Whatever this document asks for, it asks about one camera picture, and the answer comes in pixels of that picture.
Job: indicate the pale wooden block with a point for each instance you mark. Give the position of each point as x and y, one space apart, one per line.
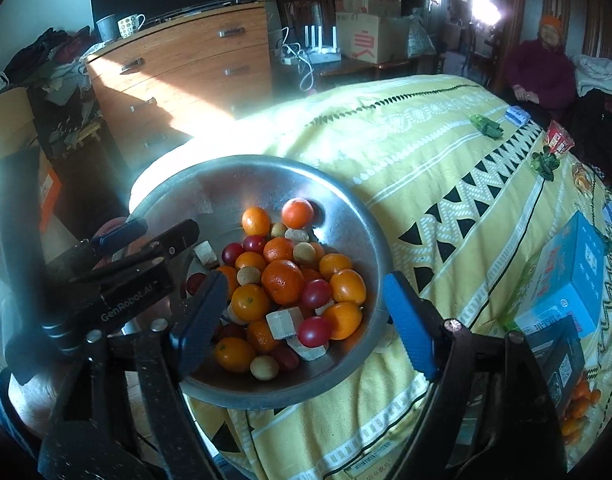
311 352
284 321
206 253

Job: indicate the large metal bowl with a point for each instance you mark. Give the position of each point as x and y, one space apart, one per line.
221 200

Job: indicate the white wifi router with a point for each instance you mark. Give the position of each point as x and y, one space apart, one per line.
323 55

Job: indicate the red snack packet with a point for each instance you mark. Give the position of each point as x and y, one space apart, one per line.
558 139

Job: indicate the black printed box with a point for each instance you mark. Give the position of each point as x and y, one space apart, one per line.
560 360

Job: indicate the grey white bundled cloth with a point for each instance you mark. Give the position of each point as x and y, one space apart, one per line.
600 72

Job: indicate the orange white box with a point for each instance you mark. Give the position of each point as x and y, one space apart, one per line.
48 190

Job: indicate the green leafy vegetable toy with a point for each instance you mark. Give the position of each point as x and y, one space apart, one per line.
544 162
485 125

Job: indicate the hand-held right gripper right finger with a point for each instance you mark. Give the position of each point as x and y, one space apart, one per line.
410 325

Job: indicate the grey mug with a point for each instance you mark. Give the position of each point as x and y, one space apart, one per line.
106 27

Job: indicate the white power strip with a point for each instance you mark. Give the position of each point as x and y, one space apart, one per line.
291 55

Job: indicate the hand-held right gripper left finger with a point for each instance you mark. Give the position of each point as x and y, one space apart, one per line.
201 320

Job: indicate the blue white carton box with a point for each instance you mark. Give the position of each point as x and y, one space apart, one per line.
570 270

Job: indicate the blue white snack packet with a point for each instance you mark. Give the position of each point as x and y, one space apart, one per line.
516 116

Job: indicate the white dotted mug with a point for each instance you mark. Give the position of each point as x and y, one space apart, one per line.
130 24

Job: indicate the patterned plastic bag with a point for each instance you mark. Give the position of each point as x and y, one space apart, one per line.
420 37

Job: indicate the small blue white packet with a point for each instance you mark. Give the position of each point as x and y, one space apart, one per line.
610 212

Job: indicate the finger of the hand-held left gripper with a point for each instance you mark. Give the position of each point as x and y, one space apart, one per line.
121 235
176 241

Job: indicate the dark wooden side table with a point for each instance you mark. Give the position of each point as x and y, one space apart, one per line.
356 69

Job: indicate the pile of clothes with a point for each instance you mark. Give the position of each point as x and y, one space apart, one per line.
51 60

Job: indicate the heap of small oranges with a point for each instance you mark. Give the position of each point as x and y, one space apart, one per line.
282 280

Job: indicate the yellow patterned blanket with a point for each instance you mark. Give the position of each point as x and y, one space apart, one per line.
460 185

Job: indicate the wooden chest of drawers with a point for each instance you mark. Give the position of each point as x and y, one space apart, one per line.
186 90

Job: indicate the orange snack packet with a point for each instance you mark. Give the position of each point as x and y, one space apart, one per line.
580 177

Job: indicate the bunch of orange tangerines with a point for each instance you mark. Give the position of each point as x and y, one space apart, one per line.
578 405

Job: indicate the plain cardboard box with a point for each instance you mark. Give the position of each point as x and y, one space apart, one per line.
8 115

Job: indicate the cardboard box red print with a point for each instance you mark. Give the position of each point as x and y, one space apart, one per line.
370 37

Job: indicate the pink round object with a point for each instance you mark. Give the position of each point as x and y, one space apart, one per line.
113 224

